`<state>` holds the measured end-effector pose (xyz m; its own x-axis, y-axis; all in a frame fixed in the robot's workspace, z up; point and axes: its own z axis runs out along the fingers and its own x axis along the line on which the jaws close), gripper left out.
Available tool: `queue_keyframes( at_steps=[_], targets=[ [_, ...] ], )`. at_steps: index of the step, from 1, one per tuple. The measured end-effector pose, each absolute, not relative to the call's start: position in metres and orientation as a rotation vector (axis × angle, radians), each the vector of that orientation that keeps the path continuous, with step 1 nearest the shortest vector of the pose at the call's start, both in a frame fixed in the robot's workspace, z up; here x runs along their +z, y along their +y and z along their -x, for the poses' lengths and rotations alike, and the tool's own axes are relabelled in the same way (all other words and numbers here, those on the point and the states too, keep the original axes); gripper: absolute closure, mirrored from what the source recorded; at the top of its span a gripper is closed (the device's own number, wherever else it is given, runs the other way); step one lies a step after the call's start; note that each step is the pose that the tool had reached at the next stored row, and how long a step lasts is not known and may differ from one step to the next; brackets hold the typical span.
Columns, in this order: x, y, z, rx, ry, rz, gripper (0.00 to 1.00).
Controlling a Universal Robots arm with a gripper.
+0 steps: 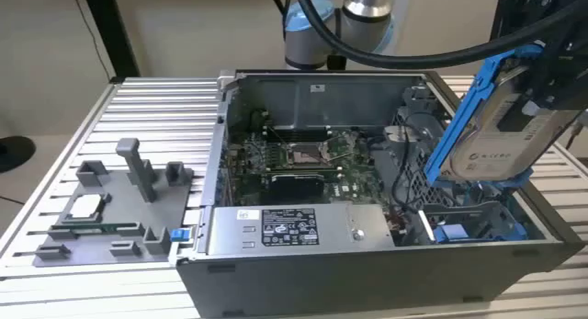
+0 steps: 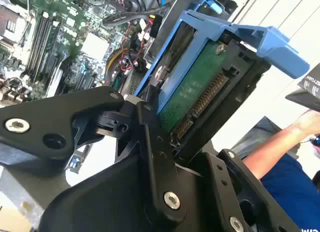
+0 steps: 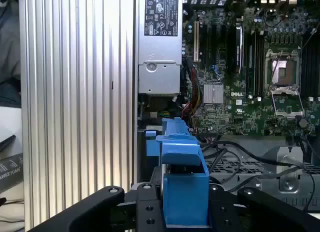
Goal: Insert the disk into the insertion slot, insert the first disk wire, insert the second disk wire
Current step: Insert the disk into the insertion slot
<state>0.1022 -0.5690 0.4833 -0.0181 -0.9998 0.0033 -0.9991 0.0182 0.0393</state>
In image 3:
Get black flat device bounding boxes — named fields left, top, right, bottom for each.
left=0, top=134, right=17, bottom=153

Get black RAM slot bank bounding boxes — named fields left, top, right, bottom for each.
left=300, top=31, right=320, bottom=98
left=244, top=29, right=265, bottom=98

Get red yellow power wire bundle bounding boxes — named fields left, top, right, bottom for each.
left=181, top=66, right=204, bottom=119

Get thin black wire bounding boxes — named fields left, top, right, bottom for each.
left=286, top=131, right=317, bottom=208

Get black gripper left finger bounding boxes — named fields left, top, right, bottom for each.
left=28, top=166, right=165, bottom=232

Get socket locking lever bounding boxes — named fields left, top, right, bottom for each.
left=271, top=50, right=285, bottom=83

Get person in grey shirt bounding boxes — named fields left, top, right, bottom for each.
left=0, top=0, right=22, bottom=109

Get silver power supply unit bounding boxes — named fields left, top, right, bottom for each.
left=138, top=0, right=183, bottom=95

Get grey metal disk bay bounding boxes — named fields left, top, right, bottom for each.
left=204, top=139, right=320, bottom=213

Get white expansion slot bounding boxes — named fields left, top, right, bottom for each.
left=193, top=21, right=202, bottom=63

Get black disk power wire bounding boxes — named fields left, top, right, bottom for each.
left=199, top=140, right=320, bottom=168

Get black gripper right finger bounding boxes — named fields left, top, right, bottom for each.
left=208, top=183, right=320, bottom=232

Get black printed box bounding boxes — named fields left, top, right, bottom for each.
left=0, top=153, right=25, bottom=194

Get blue disk carrier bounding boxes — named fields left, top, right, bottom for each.
left=144, top=116, right=211, bottom=229

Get green motherboard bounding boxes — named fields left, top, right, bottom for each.
left=182, top=6, right=320, bottom=137

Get silver chipset heat sink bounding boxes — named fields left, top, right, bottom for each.
left=203, top=83, right=224, bottom=104

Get CPU socket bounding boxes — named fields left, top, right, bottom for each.
left=264, top=48, right=301, bottom=89

